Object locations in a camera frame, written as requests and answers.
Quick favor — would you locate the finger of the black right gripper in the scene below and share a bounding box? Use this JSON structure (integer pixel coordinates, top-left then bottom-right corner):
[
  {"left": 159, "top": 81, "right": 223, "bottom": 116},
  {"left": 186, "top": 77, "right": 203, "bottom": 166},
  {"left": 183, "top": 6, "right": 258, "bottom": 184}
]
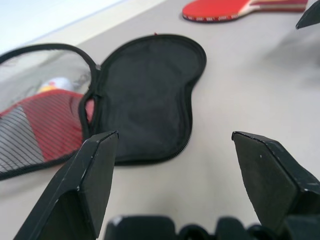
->
[{"left": 295, "top": 0, "right": 320, "bottom": 30}]

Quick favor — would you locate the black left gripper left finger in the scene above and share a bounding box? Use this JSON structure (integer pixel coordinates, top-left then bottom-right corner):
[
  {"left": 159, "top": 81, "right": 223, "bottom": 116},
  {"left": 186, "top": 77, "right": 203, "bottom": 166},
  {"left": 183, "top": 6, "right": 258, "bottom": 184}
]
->
[{"left": 13, "top": 130, "right": 120, "bottom": 240}]

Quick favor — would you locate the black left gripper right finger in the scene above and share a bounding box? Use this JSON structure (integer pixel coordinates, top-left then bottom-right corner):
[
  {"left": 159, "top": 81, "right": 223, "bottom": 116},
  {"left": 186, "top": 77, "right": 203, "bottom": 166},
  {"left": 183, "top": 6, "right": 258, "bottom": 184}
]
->
[{"left": 231, "top": 130, "right": 320, "bottom": 234}]

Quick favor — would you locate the red table tennis paddle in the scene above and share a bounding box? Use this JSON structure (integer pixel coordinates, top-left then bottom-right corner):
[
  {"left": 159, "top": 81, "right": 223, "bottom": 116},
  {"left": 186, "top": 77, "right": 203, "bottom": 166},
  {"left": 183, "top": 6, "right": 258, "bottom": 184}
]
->
[{"left": 181, "top": 0, "right": 308, "bottom": 24}]

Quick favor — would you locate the red black paddle case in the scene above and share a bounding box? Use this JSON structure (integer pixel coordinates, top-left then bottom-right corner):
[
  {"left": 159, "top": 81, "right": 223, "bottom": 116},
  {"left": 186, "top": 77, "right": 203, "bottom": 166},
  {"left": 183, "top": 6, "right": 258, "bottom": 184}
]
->
[{"left": 0, "top": 33, "right": 208, "bottom": 181}]

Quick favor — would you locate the white plush charm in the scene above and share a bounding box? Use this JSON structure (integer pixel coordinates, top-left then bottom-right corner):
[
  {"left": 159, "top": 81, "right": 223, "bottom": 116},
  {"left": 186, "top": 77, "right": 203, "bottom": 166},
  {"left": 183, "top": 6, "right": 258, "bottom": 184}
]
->
[{"left": 38, "top": 77, "right": 75, "bottom": 95}]

